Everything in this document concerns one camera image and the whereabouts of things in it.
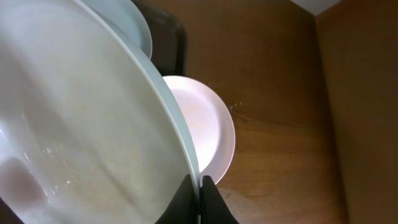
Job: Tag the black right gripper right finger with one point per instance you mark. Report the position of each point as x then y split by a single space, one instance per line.
213 209

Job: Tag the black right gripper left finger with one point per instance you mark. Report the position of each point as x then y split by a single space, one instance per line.
182 208

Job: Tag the pink white plate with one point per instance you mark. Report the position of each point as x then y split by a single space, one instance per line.
210 125

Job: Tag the cream white plate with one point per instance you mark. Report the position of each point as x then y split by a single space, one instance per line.
90 131

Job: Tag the dark brown serving tray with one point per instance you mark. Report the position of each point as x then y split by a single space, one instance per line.
169 40

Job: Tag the pale green stained plate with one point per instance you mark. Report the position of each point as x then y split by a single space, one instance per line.
126 21

